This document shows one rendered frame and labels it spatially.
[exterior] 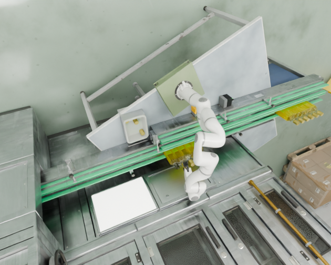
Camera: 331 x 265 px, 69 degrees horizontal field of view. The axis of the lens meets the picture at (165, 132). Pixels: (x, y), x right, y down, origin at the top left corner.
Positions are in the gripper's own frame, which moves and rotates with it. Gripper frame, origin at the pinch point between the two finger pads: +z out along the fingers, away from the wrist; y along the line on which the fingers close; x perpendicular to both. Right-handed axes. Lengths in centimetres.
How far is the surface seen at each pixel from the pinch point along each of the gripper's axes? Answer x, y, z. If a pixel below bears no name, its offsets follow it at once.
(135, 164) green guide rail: 37.3, -3.5, 12.9
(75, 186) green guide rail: 82, -3, 1
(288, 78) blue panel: -125, 13, 82
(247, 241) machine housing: -28, -17, -54
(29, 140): 112, 23, 29
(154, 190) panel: 25.2, -11.9, -7.6
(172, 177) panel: 10.4, -12.7, 1.5
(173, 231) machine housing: 17.3, -16.6, -39.5
